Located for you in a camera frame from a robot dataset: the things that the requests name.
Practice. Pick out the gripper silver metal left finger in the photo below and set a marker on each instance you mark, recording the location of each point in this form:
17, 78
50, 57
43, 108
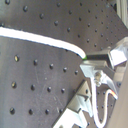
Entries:
102, 74

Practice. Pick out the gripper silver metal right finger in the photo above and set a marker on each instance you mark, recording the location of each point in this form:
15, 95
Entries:
114, 55

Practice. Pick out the aluminium frame rail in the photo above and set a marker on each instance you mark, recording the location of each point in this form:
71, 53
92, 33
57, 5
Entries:
121, 9

